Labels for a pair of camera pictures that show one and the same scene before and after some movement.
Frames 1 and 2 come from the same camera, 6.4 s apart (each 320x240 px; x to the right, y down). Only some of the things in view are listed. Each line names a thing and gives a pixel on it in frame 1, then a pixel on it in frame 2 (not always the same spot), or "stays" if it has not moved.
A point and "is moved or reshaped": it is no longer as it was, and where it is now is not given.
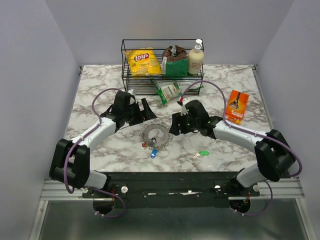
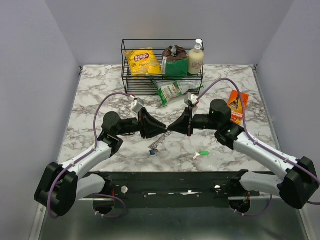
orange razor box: (236, 106) stays
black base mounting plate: (172, 190) stays
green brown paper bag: (175, 61) stays
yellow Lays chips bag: (144, 61) stays
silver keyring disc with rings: (167, 139) is moved or reshaped
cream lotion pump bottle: (196, 58) stays
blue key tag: (154, 153) is moved or reshaped
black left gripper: (148, 114) -> (145, 120)
